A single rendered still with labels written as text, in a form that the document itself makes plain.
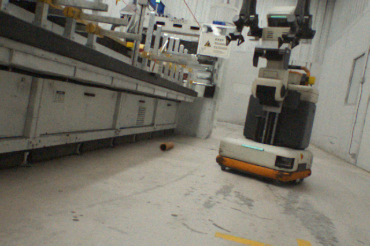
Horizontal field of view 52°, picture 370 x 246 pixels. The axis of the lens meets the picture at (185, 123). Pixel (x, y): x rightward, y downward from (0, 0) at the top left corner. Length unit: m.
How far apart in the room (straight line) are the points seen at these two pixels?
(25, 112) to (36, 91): 0.13
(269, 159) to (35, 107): 1.72
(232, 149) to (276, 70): 0.72
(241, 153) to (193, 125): 2.96
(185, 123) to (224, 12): 4.79
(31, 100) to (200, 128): 3.94
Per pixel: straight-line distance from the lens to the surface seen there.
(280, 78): 3.06
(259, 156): 2.99
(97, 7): 1.68
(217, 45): 5.85
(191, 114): 5.96
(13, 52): 1.63
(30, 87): 2.18
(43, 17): 1.74
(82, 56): 2.02
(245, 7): 3.06
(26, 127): 2.20
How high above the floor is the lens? 0.49
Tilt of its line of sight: 3 degrees down
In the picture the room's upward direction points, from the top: 10 degrees clockwise
